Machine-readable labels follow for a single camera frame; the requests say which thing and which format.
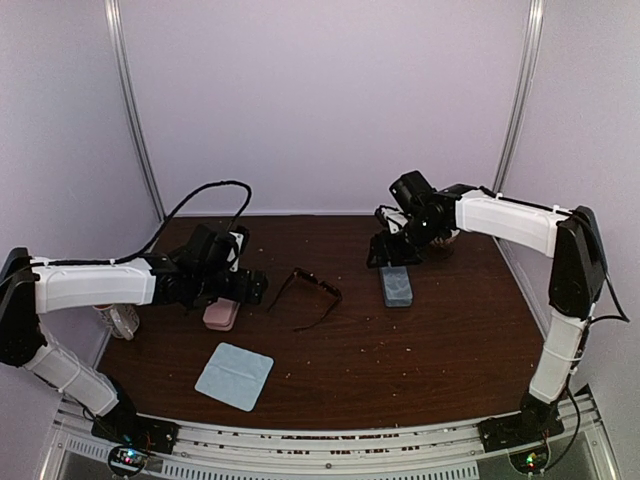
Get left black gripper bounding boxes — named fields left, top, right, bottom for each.
left=194, top=267, right=268, bottom=305

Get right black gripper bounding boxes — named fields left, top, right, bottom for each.
left=368, top=215, right=445, bottom=267

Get grey-blue glasses case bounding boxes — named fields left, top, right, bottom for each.
left=379, top=266, right=413, bottom=308

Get pink glasses case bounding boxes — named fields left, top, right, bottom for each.
left=203, top=298, right=240, bottom=332

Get dark sunglasses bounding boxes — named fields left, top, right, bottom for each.
left=267, top=267, right=343, bottom=333

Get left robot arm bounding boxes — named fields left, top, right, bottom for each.
left=1, top=225, right=268, bottom=444

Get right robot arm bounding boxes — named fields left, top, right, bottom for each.
left=366, top=171, right=607, bottom=442

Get white ceramic bowl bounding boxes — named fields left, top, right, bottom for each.
left=429, top=230, right=460, bottom=259

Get left light blue cloth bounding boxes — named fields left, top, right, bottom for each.
left=194, top=342, right=274, bottom=412

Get patterned mug orange inside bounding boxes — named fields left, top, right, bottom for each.
left=94, top=304, right=140, bottom=341

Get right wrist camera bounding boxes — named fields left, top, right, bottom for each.
left=374, top=205, right=408, bottom=235

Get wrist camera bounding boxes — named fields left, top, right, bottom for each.
left=374, top=205, right=408, bottom=235
left=227, top=225, right=250, bottom=272

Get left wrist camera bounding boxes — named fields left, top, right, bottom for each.
left=227, top=225, right=250, bottom=272

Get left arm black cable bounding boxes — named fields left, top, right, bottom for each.
left=0, top=181, right=254, bottom=286

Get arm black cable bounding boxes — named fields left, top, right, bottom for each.
left=0, top=181, right=254, bottom=286
left=479, top=185, right=632, bottom=451

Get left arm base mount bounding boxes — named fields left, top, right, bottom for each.
left=91, top=417, right=179, bottom=477

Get aluminium front rail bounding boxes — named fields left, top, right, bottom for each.
left=39, top=394, right=624, bottom=480

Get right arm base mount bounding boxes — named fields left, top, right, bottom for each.
left=478, top=414, right=565, bottom=476

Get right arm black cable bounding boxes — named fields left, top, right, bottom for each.
left=479, top=185, right=632, bottom=451

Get right aluminium frame post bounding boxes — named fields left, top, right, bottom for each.
left=493, top=0, right=545, bottom=192

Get aluminium frame post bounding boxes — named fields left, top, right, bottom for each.
left=493, top=0, right=545, bottom=192
left=104, top=0, right=166, bottom=221

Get left aluminium frame post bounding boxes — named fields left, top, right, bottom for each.
left=104, top=0, right=166, bottom=221

